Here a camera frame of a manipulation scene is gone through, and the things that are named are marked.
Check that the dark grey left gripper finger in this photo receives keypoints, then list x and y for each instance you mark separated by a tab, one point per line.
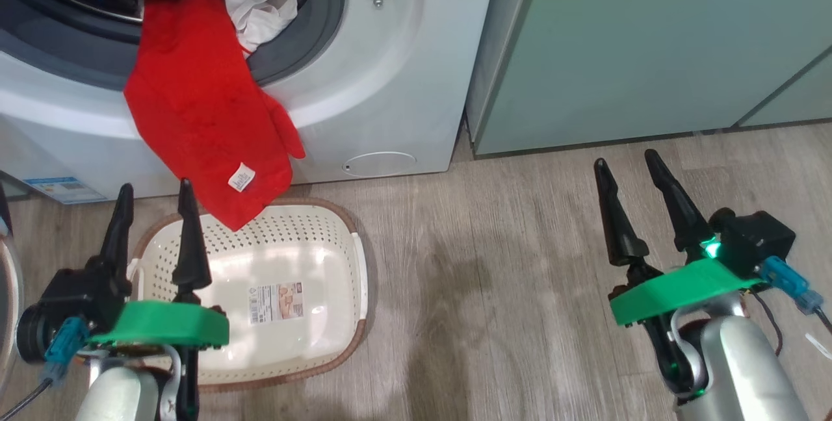
120	245
190	252

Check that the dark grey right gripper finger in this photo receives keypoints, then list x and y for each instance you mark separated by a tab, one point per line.
621	232
686	219

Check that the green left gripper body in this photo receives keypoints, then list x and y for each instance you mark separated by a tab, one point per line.
162	323

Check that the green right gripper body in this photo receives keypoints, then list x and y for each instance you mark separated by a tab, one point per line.
682	288

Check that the red basketball jersey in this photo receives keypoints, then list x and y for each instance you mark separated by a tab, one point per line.
195	109

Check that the white garment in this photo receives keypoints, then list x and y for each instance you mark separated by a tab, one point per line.
260	5

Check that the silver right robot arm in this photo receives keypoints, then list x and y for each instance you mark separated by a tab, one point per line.
741	369

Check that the white front-load washing machine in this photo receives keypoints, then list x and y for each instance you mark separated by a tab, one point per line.
403	83

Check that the blue white energy label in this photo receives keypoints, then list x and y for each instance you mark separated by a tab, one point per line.
62	189

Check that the paper basket product label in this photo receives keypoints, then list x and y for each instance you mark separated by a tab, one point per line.
276	302

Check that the cream perforated laundry basket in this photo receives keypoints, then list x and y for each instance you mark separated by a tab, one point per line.
292	343

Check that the pale green cabinet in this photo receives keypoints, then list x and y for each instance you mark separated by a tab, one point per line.
617	51

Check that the round white filter cover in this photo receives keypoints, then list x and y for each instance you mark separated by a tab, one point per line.
380	164

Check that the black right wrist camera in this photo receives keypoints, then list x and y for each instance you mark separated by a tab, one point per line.
754	239

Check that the blue left camera connector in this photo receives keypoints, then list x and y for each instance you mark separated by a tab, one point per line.
65	343

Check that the blue camera connector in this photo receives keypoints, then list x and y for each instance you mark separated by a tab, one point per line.
65	343
786	281

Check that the blue right camera connector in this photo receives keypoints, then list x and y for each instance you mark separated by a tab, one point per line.
786	281

